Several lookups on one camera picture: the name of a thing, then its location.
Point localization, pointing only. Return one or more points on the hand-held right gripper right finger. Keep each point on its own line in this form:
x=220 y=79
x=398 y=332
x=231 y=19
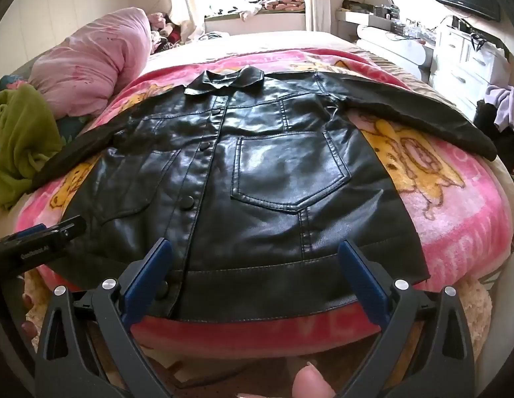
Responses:
x=364 y=282

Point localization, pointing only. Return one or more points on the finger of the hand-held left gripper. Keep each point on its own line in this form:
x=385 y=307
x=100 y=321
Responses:
x=70 y=228

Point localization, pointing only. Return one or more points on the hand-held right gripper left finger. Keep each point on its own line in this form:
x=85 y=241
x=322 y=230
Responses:
x=147 y=273

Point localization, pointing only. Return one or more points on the black leather jacket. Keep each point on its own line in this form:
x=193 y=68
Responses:
x=261 y=174

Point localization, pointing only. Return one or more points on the dark clothes pile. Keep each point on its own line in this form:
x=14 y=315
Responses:
x=505 y=141

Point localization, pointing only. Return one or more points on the colourful clothes heap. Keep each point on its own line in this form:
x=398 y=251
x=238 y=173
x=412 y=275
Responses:
x=165 y=33

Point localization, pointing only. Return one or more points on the clothes pile on windowsill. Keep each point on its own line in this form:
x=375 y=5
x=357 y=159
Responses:
x=277 y=2

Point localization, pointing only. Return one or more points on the person's right hand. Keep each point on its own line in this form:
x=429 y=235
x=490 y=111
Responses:
x=312 y=381

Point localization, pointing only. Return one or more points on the green cloth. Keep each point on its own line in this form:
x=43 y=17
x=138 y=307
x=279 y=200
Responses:
x=20 y=132

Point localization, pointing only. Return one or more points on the beige fluffy blanket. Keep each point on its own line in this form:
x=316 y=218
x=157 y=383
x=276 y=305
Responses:
x=472 y=311

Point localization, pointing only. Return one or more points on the pink bear printed blanket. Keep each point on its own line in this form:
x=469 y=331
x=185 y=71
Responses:
x=460 y=215

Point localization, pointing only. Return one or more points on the purple cloth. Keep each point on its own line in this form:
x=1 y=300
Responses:
x=503 y=99

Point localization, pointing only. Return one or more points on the white curved desk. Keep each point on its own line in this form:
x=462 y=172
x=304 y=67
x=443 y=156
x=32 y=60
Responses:
x=397 y=45

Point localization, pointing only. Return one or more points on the white dresser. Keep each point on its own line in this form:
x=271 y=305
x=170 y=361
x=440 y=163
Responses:
x=464 y=62

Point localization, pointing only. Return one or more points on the beige bed sheet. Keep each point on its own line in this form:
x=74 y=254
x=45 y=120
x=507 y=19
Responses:
x=281 y=39

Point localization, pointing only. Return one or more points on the cluttered white shelf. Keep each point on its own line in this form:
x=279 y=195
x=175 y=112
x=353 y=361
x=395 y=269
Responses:
x=364 y=12

